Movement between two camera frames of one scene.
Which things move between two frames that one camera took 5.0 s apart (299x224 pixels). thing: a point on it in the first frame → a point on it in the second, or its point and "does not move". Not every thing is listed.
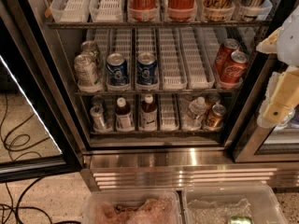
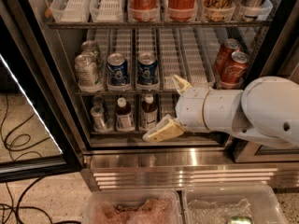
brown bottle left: (123, 115) does not move
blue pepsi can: (147, 68) does not move
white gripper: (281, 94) → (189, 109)
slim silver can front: (97, 113) does not move
